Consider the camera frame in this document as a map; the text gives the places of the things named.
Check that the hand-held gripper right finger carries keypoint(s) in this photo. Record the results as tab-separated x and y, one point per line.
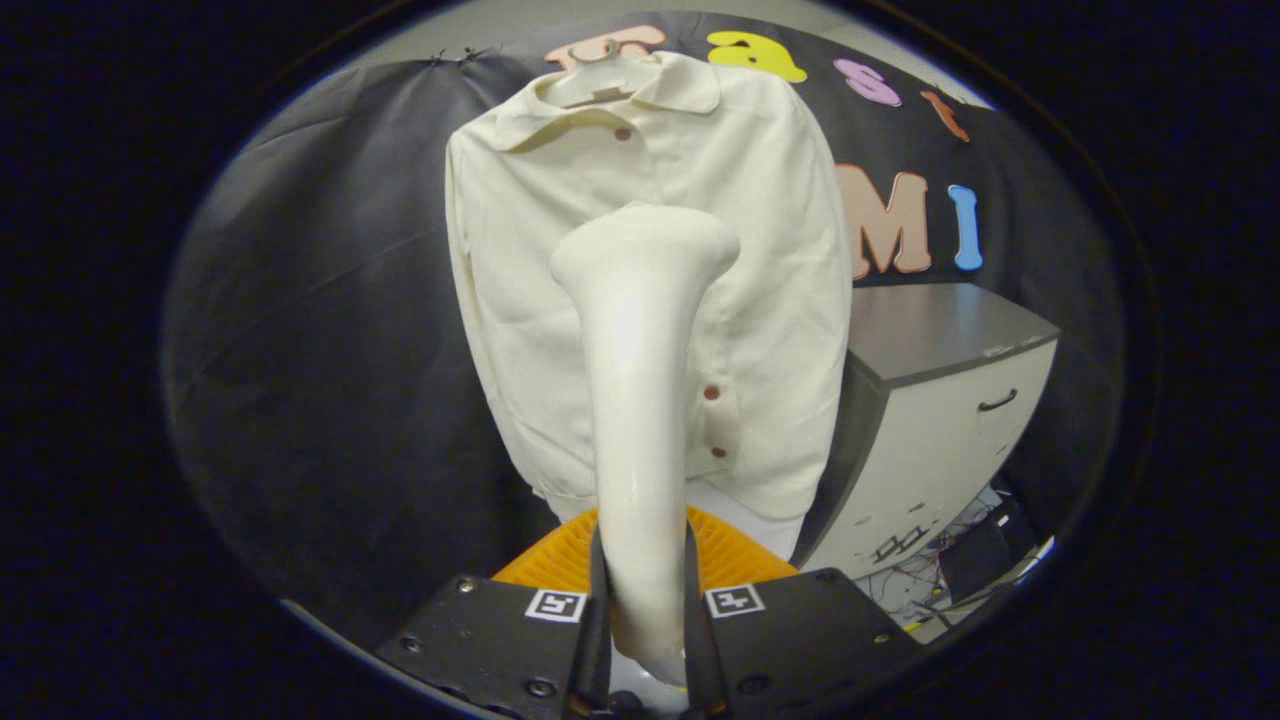
800	640

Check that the white clothes hanger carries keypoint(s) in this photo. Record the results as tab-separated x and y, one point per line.
600	80

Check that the white garment steamer head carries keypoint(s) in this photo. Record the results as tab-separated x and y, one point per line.
640	420

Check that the black backdrop cloth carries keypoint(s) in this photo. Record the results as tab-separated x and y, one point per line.
320	330

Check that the black box on floor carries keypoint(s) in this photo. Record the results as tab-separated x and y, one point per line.
985	550

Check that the cream button-up shirt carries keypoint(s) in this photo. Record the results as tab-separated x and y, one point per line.
760	300

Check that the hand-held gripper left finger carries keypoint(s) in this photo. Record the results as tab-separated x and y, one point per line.
500	640

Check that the white cabinet with grey top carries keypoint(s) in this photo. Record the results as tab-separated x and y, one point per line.
930	440

